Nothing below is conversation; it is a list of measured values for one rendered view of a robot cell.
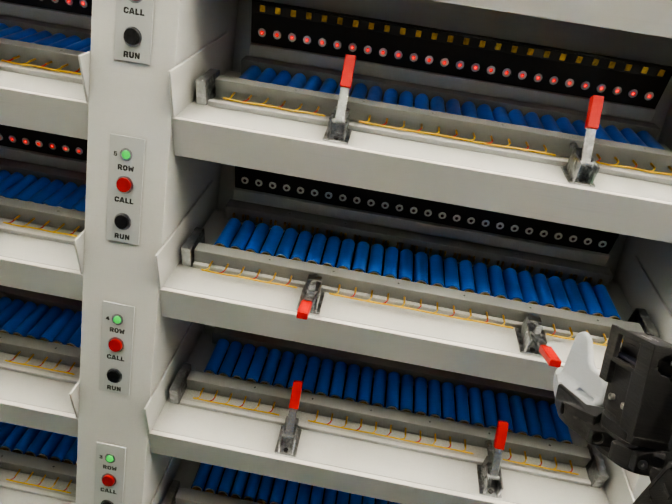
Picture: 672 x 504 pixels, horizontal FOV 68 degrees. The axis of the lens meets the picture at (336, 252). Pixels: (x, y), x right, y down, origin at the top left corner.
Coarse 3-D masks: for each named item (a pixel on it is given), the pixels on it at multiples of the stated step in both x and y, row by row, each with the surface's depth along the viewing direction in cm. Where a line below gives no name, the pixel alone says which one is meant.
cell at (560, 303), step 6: (552, 276) 68; (552, 282) 67; (558, 282) 67; (552, 288) 67; (558, 288) 66; (552, 294) 66; (558, 294) 65; (564, 294) 65; (558, 300) 64; (564, 300) 64; (558, 306) 64; (564, 306) 63; (570, 306) 64
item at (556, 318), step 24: (216, 264) 63; (240, 264) 63; (264, 264) 62; (288, 264) 62; (312, 264) 63; (360, 288) 62; (384, 288) 62; (408, 288) 62; (432, 288) 62; (432, 312) 61; (480, 312) 62; (504, 312) 61; (528, 312) 61; (552, 312) 61; (576, 312) 62; (600, 336) 61
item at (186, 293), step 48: (240, 192) 73; (192, 240) 63; (480, 240) 72; (528, 240) 71; (192, 288) 60; (240, 288) 61; (288, 288) 62; (624, 288) 70; (288, 336) 61; (336, 336) 60; (384, 336) 59; (432, 336) 59; (480, 336) 60; (528, 384) 60
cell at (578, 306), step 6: (564, 282) 68; (570, 282) 67; (564, 288) 68; (570, 288) 67; (576, 288) 66; (570, 294) 66; (576, 294) 65; (570, 300) 65; (576, 300) 64; (582, 300) 65; (576, 306) 64; (582, 306) 63
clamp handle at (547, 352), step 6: (534, 330) 58; (540, 330) 58; (534, 336) 57; (540, 336) 58; (540, 342) 56; (540, 348) 55; (546, 348) 54; (546, 354) 53; (552, 354) 53; (546, 360) 52; (552, 360) 51; (558, 360) 51; (552, 366) 52; (558, 366) 52
